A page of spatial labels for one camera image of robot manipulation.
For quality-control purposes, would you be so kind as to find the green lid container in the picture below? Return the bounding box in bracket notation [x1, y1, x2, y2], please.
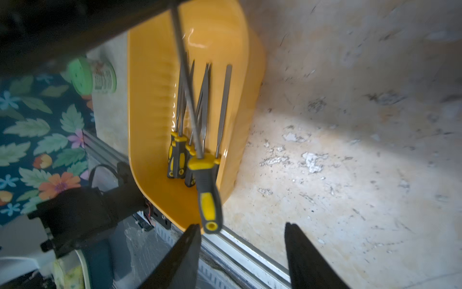
[67, 57, 117, 96]

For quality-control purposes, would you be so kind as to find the yellow plastic storage tray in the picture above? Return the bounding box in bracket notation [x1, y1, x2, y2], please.
[128, 1, 265, 230]

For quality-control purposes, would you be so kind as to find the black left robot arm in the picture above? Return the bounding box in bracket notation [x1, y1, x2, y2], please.
[1, 0, 180, 78]

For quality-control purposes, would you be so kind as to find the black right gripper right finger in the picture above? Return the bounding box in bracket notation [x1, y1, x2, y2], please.
[285, 222, 348, 289]

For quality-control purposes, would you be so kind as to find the file tool yellow black handle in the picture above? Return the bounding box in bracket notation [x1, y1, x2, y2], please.
[167, 67, 186, 179]

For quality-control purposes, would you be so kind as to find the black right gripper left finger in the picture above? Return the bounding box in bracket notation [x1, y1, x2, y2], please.
[139, 224, 202, 289]

